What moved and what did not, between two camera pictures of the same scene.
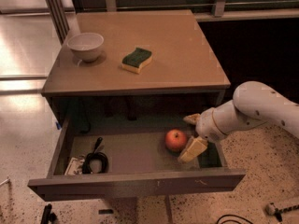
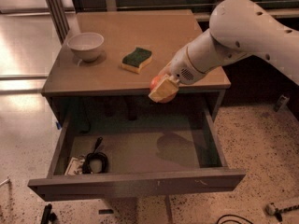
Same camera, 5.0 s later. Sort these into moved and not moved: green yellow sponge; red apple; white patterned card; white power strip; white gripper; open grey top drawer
Moved: white gripper; red apple
Not moved: white patterned card; white power strip; open grey top drawer; green yellow sponge
